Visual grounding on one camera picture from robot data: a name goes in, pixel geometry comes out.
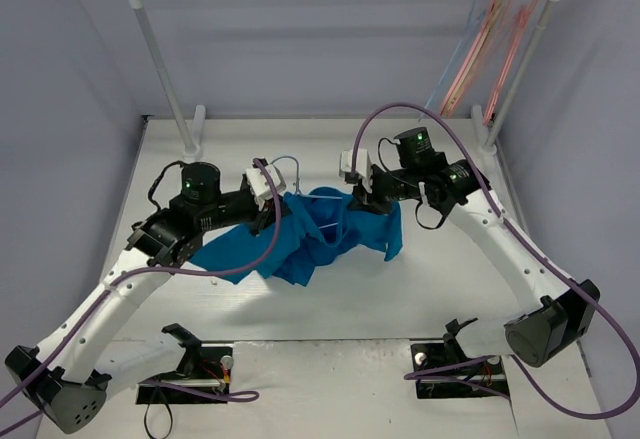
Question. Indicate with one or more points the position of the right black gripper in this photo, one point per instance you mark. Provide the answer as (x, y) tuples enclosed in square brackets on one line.
[(364, 197)]

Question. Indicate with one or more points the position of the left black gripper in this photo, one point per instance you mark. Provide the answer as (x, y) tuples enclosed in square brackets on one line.
[(270, 207)]

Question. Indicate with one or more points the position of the blue t shirt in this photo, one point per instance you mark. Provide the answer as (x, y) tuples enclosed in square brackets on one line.
[(302, 246)]

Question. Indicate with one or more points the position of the light blue wire hanger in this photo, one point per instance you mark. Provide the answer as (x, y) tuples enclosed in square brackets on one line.
[(295, 169)]

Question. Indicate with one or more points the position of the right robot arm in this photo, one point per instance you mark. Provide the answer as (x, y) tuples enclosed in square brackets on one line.
[(552, 315)]

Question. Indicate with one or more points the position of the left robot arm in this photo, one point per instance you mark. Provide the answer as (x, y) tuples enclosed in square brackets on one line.
[(69, 375)]

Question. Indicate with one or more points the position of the pink hanger right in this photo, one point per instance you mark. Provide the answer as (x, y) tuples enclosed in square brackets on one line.
[(519, 25)]

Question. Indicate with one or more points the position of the pink hanger bundle left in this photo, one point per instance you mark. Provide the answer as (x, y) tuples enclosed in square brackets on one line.
[(475, 44)]

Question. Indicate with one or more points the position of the white metal clothes rack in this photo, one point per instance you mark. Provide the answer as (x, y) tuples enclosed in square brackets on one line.
[(160, 66)]

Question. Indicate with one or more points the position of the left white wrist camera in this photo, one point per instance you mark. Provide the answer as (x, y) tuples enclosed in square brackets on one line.
[(265, 183)]

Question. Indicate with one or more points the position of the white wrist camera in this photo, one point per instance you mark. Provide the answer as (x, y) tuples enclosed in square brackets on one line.
[(355, 167), (265, 183)]

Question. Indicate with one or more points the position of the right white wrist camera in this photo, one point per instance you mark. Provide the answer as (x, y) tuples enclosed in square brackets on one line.
[(355, 167)]

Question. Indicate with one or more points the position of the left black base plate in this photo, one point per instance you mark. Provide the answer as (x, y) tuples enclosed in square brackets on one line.
[(208, 376)]

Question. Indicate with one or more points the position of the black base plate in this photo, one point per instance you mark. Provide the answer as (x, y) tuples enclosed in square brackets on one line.
[(208, 376), (443, 373)]

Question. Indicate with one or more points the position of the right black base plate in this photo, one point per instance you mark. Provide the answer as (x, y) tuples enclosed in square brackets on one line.
[(443, 373)]

